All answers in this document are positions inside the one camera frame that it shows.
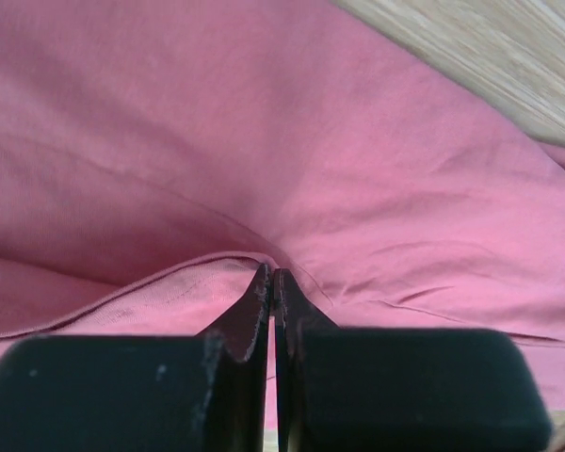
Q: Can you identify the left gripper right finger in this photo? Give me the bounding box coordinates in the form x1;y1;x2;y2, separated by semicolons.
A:
273;269;553;451

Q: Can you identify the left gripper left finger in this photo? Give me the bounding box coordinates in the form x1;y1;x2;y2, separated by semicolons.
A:
0;266;271;451

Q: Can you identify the salmon pink t-shirt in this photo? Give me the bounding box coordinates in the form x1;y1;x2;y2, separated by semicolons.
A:
0;1;565;430

